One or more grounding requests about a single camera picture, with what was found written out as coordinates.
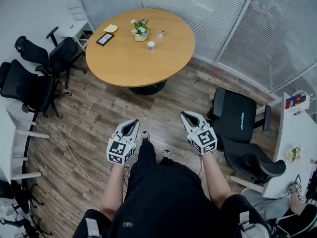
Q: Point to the long white desk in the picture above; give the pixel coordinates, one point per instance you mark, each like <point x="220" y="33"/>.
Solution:
<point x="294" y="133"/>

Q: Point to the person's left forearm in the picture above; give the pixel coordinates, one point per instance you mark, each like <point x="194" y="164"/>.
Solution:
<point x="112" y="190"/>

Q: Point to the person's shoe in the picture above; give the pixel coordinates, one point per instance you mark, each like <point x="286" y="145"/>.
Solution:
<point x="145" y="136"/>
<point x="166" y="154"/>

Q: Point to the clear glass cup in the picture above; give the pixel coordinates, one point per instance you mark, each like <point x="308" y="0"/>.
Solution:
<point x="161" y="33"/>

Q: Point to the person's right shoe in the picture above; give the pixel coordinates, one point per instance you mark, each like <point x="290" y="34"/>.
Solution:
<point x="166" y="154"/>

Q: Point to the person's black clothing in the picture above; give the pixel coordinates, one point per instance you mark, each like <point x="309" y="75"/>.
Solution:
<point x="163" y="197"/>

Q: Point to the group of black chairs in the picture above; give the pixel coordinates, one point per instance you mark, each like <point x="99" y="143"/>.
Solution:
<point x="19" y="197"/>

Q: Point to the black office chair teal tag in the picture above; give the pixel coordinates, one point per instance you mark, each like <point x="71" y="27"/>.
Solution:
<point x="234" y="115"/>

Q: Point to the small white-lidded jar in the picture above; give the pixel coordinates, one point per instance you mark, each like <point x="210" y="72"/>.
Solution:
<point x="151" y="46"/>

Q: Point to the person's left shoe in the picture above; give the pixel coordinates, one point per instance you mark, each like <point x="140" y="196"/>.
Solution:
<point x="145" y="136"/>

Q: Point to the small potted plant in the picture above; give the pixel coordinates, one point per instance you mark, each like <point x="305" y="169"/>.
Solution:
<point x="295" y="154"/>

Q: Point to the person's right forearm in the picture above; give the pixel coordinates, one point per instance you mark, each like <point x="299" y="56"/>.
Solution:
<point x="215" y="180"/>

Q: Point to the white desk with shelf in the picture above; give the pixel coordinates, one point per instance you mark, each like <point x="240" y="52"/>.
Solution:
<point x="74" y="28"/>

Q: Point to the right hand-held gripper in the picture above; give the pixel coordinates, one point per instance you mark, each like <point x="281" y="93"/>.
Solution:
<point x="204" y="139"/>

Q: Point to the red and blue box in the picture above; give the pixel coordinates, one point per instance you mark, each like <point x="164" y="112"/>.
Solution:
<point x="294" y="101"/>

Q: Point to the yellow toast slice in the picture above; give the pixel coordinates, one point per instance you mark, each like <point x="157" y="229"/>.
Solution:
<point x="110" y="28"/>

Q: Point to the white desk with crossbars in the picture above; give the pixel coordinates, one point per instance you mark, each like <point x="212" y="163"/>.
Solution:
<point x="6" y="137"/>

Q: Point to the potted artificial flowers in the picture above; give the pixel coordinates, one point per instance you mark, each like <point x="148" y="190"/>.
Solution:
<point x="140" y="30"/>

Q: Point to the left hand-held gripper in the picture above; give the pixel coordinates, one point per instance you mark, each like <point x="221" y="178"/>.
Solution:
<point x="116" y="149"/>

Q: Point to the black table pedestal base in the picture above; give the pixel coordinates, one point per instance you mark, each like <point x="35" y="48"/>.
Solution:
<point x="146" y="90"/>

